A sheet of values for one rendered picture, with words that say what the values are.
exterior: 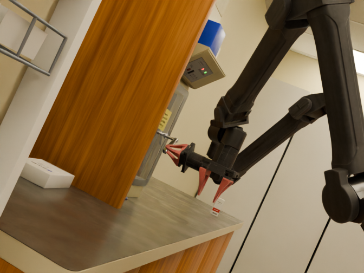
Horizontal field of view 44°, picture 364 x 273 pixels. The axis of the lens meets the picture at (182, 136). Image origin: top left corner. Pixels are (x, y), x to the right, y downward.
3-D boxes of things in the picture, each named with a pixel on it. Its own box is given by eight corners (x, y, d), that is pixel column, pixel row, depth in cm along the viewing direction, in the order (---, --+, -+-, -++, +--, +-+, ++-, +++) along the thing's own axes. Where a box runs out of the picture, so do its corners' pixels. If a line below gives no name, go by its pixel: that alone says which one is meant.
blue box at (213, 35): (182, 38, 148) (193, 13, 149) (189, 48, 158) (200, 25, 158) (209, 49, 145) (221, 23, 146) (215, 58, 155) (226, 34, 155)
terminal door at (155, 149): (111, 182, 146) (163, 69, 147) (144, 186, 175) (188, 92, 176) (114, 183, 146) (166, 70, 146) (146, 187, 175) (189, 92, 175)
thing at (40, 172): (6, 169, 120) (12, 155, 120) (36, 170, 135) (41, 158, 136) (44, 188, 117) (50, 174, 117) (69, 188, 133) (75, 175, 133)
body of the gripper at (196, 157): (190, 141, 162) (209, 149, 160) (187, 161, 169) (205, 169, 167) (182, 150, 158) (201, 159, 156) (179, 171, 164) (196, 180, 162)
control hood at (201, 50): (164, 63, 146) (177, 34, 146) (189, 87, 177) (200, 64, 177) (196, 75, 142) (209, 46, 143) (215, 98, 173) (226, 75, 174)
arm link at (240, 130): (236, 124, 118) (252, 132, 121) (223, 120, 125) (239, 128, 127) (225, 148, 118) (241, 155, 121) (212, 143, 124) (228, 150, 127)
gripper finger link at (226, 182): (200, 194, 126) (214, 163, 126) (222, 206, 124) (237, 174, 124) (194, 194, 119) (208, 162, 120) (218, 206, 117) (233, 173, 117)
